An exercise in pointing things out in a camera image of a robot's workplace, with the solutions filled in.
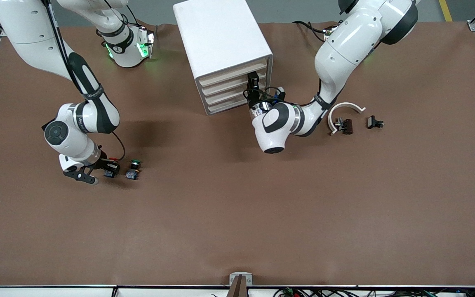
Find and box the red push button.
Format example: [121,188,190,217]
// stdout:
[102,157,121,179]

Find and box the white plastic drawer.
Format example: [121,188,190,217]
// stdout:
[203,79,268,106]
[200,69,268,96]
[198,59,268,87]
[206,89,270,115]

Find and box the green push button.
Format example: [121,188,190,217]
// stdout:
[125,160,143,180]

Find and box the white drawer cabinet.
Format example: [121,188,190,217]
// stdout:
[173,0,274,116]

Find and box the white curved plastic arc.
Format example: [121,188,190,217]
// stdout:
[327,102,367,137]

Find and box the small brown black component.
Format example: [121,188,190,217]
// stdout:
[334,118,353,135]

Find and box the brown table mat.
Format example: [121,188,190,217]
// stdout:
[0,23,475,287]

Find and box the brown tapered bar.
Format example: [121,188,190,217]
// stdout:
[226,276,248,297]

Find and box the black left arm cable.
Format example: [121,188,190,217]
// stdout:
[244,78,329,110]

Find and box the black base cable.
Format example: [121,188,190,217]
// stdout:
[292,20,337,42]

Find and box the white table edge rail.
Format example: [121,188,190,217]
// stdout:
[0,285,475,297]

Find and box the grey metal bracket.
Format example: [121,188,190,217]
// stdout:
[229,272,253,286]

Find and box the tangled cable bundle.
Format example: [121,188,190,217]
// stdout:
[273,288,475,297]

